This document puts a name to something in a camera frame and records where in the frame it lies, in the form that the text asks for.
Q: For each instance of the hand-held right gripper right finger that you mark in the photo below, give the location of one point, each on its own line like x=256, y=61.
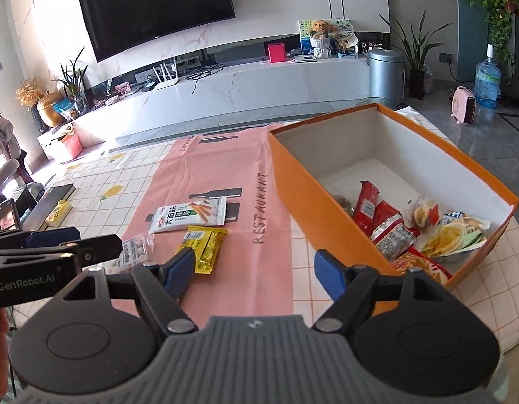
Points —
x=331, y=271

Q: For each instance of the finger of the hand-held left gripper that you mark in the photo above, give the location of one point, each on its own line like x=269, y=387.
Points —
x=51, y=236
x=101, y=246

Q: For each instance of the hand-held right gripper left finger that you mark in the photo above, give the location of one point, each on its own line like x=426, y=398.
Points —
x=184, y=267

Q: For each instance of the yellow snack packet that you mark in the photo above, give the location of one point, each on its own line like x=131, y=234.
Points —
x=205, y=248

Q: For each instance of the clear packet with white balls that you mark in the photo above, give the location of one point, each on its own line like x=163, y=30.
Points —
x=135, y=252

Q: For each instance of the white stick snack packet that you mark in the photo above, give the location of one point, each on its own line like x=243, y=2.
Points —
x=190, y=214

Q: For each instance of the clear packet with dark contents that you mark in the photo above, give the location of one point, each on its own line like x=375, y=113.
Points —
x=343, y=204

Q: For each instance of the large red snack packet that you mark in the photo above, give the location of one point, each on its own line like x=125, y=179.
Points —
x=390, y=231

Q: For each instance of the orange cardboard box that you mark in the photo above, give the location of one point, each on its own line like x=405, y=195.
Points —
x=310, y=202

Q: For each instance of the small red snack packet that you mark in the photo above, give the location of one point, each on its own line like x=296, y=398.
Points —
x=365, y=204

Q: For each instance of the orange striped chips packet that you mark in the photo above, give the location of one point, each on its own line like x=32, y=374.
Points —
x=423, y=267

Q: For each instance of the clear packet with red label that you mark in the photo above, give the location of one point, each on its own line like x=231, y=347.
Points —
x=423, y=213

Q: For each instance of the yellow sponge packet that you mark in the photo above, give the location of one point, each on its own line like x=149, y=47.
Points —
x=59, y=212

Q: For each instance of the black notebook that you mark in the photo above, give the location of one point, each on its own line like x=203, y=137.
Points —
x=45, y=204

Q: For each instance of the smartphone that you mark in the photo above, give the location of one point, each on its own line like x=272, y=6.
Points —
x=8, y=214

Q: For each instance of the grey office chair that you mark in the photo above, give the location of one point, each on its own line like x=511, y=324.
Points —
x=5, y=172

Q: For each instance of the white box with pink bag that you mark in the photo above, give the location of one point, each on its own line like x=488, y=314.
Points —
x=61, y=143

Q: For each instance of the pink table mat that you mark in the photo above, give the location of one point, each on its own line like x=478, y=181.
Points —
x=226, y=168

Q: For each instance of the hanging coat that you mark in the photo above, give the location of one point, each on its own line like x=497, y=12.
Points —
x=3, y=134

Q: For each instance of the gold vase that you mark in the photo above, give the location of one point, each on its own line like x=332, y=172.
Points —
x=51, y=109

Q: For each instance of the blue packet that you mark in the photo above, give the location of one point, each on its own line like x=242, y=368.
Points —
x=66, y=109

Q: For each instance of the dried yellow flowers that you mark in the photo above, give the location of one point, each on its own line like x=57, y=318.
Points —
x=30, y=92

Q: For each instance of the plant in glass vase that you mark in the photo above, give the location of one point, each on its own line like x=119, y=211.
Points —
x=74, y=84

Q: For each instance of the white router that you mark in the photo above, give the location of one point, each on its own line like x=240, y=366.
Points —
x=167, y=84

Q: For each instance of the white marble television console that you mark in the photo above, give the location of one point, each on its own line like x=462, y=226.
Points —
x=263, y=88

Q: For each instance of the silver trash can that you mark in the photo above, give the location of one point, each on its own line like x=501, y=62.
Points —
x=385, y=78

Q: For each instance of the long-leaf potted plant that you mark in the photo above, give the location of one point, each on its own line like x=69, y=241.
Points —
x=417, y=84

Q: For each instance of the pink space heater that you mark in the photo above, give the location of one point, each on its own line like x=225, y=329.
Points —
x=463, y=107

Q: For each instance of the white flat scale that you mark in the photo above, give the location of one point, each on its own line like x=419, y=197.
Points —
x=305, y=58

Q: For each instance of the blue white tissue box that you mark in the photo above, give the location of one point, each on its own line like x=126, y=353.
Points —
x=346, y=54

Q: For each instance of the pink cube box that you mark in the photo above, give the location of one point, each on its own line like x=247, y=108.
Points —
x=277, y=52

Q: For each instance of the teddy bear bouquet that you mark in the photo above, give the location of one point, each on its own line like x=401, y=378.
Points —
x=319, y=35

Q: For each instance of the blue picture card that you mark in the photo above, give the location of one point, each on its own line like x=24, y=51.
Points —
x=303, y=35

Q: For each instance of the round paper fan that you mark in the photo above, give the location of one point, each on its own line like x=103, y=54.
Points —
x=343, y=31

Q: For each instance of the black television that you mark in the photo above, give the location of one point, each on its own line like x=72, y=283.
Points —
x=154, y=8

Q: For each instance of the blue water bottle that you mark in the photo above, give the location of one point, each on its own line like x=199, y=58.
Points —
x=486, y=82

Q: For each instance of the trailing vine plant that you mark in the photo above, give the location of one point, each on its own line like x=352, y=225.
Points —
x=501, y=12

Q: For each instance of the photo frame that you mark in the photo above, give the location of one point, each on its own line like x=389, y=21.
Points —
x=122, y=89

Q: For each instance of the wall socket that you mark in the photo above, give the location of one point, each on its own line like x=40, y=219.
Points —
x=446, y=57

